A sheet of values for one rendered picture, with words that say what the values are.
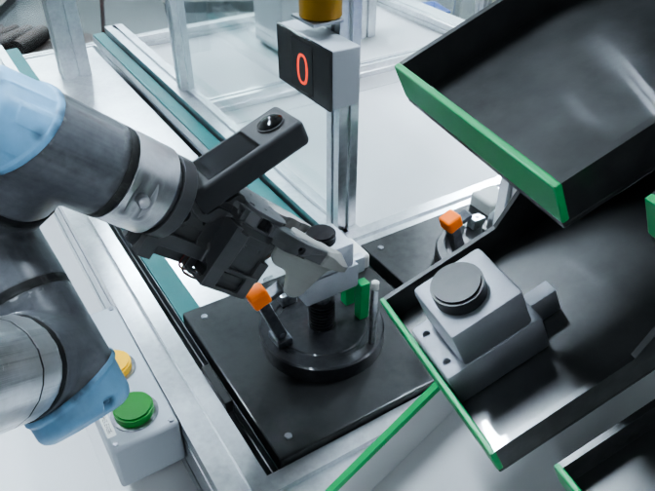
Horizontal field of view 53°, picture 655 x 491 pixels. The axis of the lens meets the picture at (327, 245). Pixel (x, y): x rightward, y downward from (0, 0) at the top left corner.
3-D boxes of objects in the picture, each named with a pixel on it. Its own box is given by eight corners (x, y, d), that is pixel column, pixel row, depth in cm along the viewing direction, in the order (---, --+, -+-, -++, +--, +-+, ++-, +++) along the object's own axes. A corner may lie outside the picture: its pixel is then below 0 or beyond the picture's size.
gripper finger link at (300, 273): (318, 304, 67) (247, 270, 62) (351, 257, 66) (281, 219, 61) (330, 320, 65) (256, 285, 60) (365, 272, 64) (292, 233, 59)
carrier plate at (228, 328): (281, 473, 62) (280, 459, 61) (183, 325, 79) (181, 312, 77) (471, 372, 72) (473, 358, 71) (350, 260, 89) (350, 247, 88)
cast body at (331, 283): (307, 308, 67) (304, 253, 63) (286, 284, 70) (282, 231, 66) (373, 279, 71) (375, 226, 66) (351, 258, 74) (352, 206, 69)
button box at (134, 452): (123, 489, 66) (110, 451, 63) (68, 360, 81) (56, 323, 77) (187, 458, 69) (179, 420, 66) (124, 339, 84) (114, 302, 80)
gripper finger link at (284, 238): (305, 252, 64) (234, 214, 59) (315, 238, 64) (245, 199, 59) (324, 275, 60) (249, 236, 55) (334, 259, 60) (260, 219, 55)
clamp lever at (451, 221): (460, 265, 80) (448, 225, 75) (449, 257, 82) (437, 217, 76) (481, 247, 81) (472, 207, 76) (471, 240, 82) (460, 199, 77)
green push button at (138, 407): (123, 440, 65) (119, 428, 64) (110, 413, 68) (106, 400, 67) (161, 423, 67) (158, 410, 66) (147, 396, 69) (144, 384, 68)
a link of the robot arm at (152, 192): (120, 112, 52) (156, 154, 47) (167, 136, 55) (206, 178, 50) (73, 190, 53) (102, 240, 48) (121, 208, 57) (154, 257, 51)
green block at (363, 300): (360, 321, 73) (361, 286, 70) (354, 314, 74) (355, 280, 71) (368, 317, 74) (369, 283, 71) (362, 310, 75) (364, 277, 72)
